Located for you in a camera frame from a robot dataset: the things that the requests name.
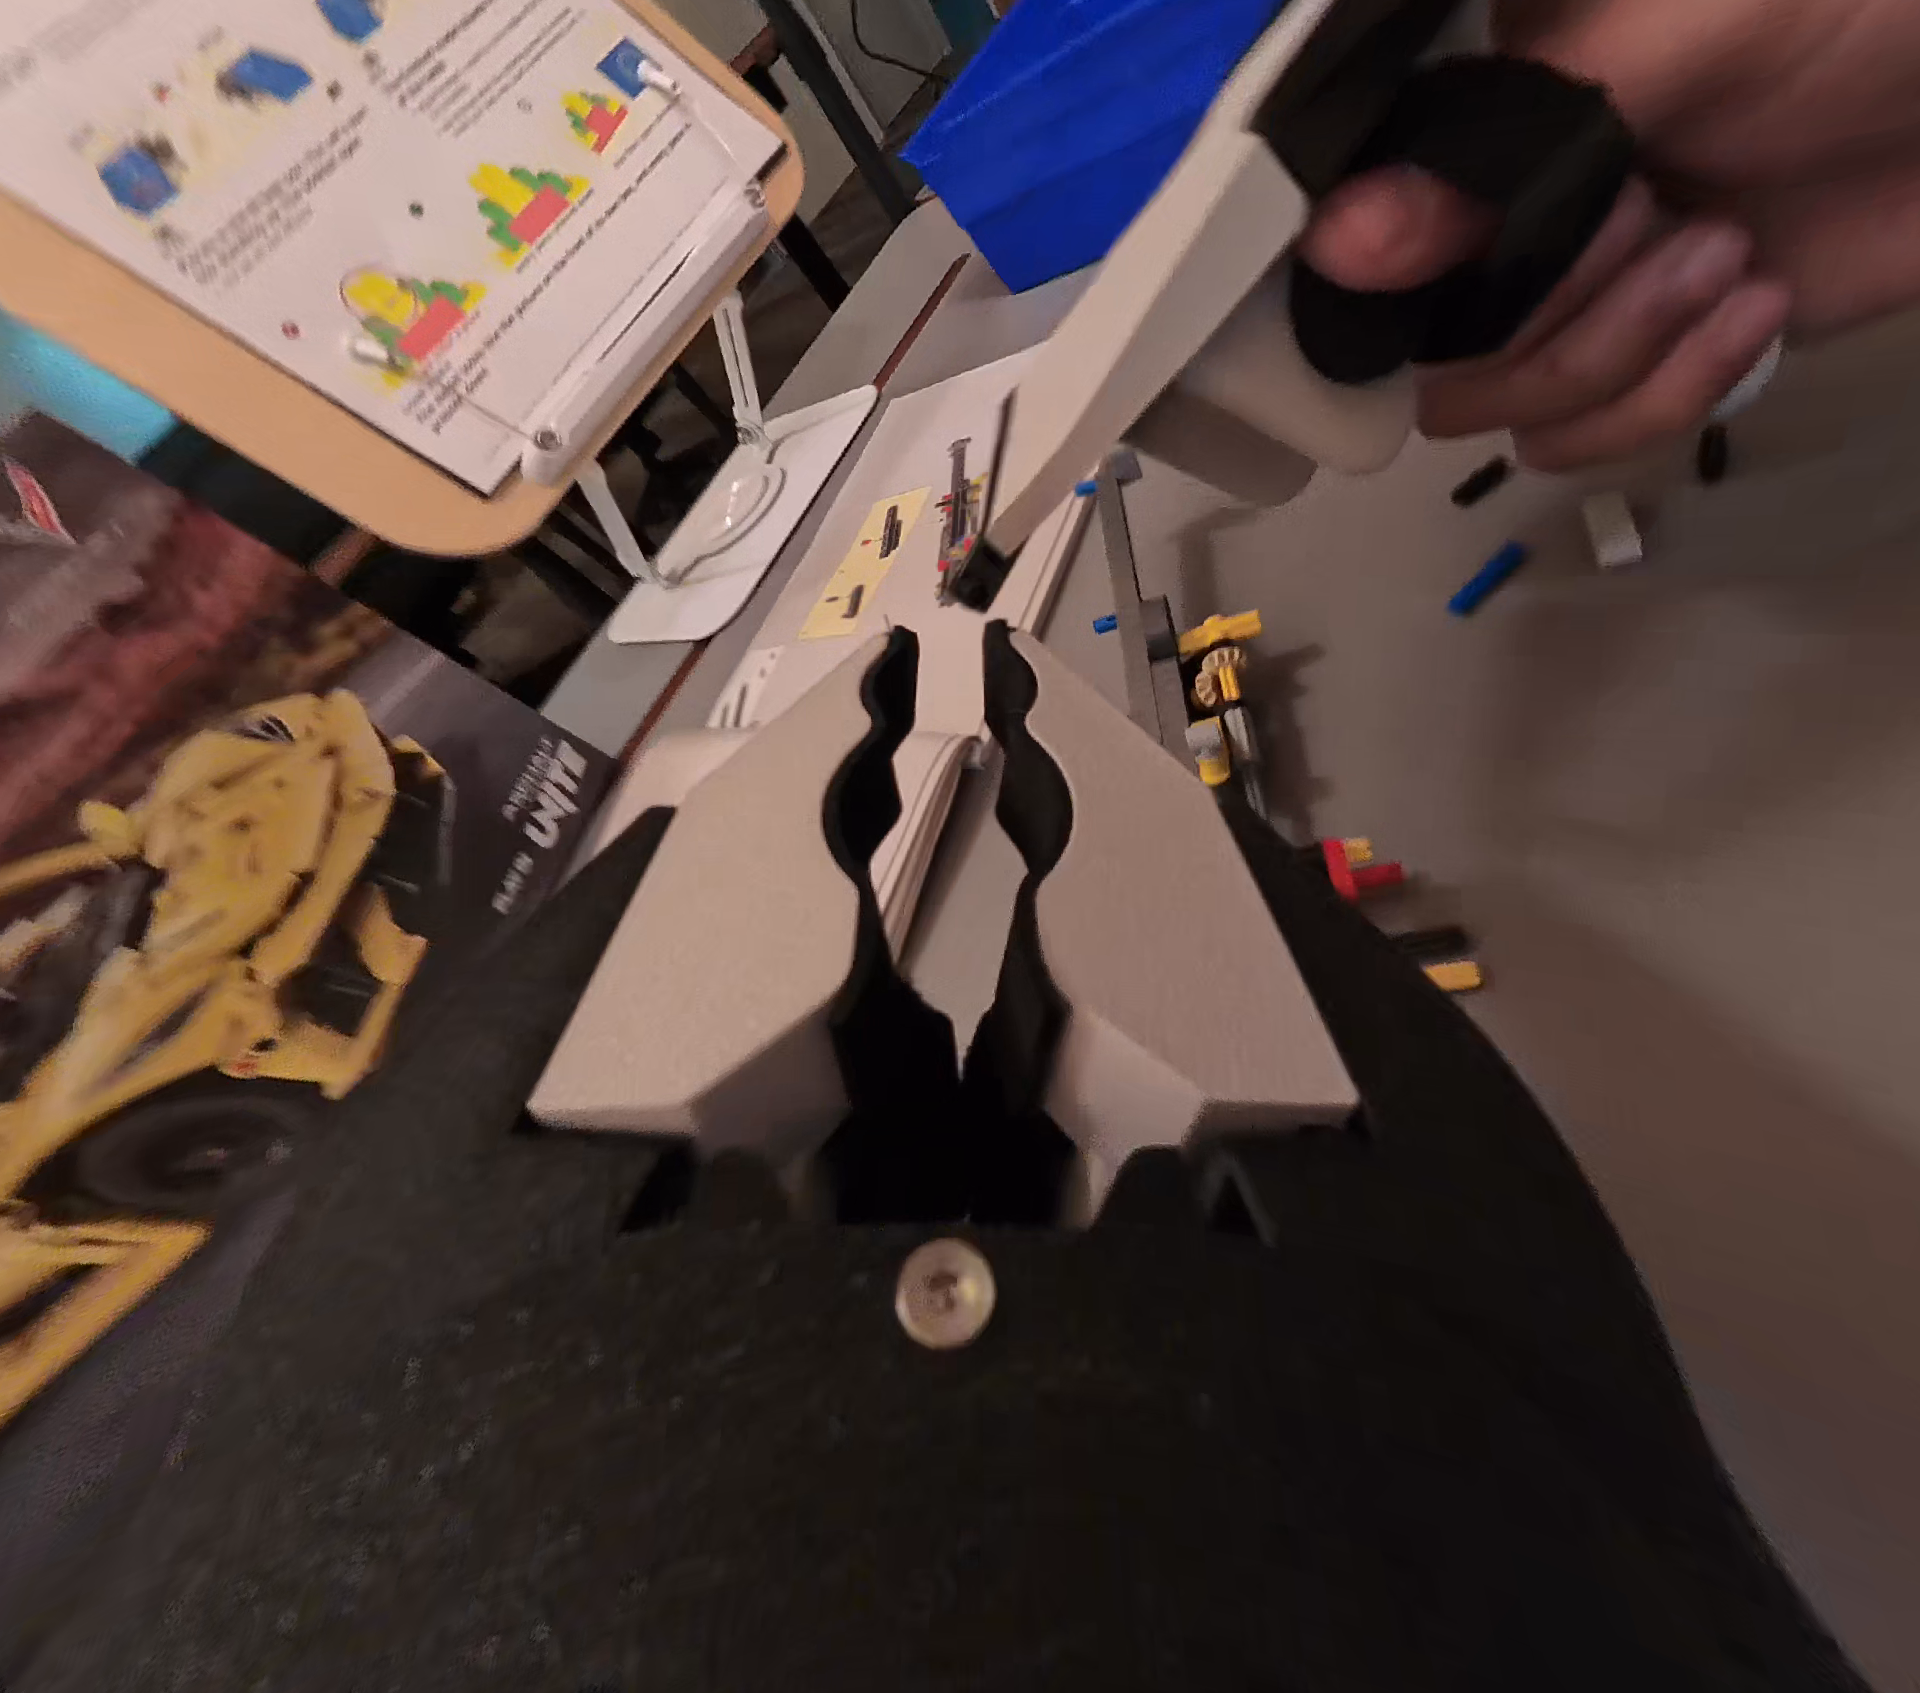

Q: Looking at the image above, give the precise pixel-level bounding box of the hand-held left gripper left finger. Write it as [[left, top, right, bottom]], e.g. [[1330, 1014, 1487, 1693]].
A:
[[525, 628, 922, 1222]]

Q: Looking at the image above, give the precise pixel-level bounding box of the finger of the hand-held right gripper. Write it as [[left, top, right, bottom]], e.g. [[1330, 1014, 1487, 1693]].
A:
[[950, 0, 1407, 613]]

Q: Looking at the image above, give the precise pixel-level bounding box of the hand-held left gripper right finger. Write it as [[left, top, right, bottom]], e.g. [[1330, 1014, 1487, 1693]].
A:
[[981, 617, 1366, 1223]]

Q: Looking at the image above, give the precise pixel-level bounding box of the lego instruction booklet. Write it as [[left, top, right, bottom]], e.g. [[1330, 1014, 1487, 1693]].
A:
[[570, 349, 1103, 959]]

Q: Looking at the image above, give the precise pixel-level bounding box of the long grey Technic assembly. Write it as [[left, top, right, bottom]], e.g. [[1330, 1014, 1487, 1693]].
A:
[[1078, 448, 1487, 993]]

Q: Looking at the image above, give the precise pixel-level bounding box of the blue lego pin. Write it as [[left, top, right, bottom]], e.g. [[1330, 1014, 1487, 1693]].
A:
[[1445, 539, 1532, 619]]

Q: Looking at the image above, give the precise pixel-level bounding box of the yellow car lego box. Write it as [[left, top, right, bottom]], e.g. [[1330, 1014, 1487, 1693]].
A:
[[0, 409, 620, 1439]]

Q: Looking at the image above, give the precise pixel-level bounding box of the blue plastic bin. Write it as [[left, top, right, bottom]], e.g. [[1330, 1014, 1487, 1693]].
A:
[[898, 0, 1382, 294]]

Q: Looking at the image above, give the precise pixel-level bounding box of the wooden clipboard with papers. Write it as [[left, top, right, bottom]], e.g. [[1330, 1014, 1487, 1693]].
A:
[[0, 0, 807, 558]]

